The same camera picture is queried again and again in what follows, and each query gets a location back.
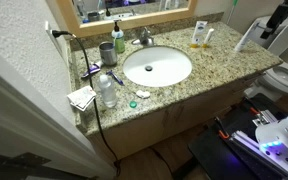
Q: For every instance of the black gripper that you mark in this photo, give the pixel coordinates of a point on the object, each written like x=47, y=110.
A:
x=282, y=13

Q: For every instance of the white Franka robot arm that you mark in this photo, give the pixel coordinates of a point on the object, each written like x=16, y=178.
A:
x=284, y=133

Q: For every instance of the chrome tap faucet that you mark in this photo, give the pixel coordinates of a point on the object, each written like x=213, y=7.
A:
x=145, y=38

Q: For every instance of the large white lotion tube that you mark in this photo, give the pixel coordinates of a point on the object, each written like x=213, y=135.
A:
x=242, y=43

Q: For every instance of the white toilet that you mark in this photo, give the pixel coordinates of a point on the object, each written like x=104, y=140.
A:
x=284, y=80

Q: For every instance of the slim white yellow-capped tube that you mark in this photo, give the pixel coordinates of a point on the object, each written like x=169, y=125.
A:
x=208, y=37

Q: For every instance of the wide white yellow-capped tube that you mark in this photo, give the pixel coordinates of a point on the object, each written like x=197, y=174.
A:
x=199, y=31

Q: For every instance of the orange black clamp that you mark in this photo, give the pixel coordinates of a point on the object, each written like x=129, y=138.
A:
x=254, y=110
x=222, y=131

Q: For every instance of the white oval sink basin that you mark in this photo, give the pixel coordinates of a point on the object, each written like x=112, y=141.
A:
x=164, y=70

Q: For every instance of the small white soap piece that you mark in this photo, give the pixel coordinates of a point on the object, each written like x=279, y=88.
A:
x=143, y=94

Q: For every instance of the green soap pump bottle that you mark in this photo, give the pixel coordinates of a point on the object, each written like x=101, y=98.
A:
x=118, y=41

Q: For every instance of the green bottle cap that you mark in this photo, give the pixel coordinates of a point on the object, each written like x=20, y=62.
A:
x=133, y=104

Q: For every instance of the blue razor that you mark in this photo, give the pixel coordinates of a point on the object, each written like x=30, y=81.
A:
x=115, y=77

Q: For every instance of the beige vanity cabinet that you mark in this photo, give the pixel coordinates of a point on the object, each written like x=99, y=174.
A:
x=144, y=133

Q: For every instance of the grey metal tumbler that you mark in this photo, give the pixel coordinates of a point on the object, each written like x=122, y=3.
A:
x=108, y=55

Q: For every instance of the clear plastic bottle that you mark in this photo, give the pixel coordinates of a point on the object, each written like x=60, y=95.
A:
x=107, y=93

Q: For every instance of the white paper packet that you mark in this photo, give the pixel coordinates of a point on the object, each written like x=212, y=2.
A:
x=81, y=97

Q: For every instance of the white door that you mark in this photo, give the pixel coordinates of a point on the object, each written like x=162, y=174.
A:
x=17, y=116

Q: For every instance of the aluminium mounting rail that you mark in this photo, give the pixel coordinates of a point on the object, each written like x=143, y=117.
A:
x=247, y=141

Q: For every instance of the wood framed wall mirror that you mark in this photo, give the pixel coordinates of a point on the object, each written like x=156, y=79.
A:
x=134, y=23

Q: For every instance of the white wall outlet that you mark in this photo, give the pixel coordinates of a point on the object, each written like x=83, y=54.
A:
x=52, y=38

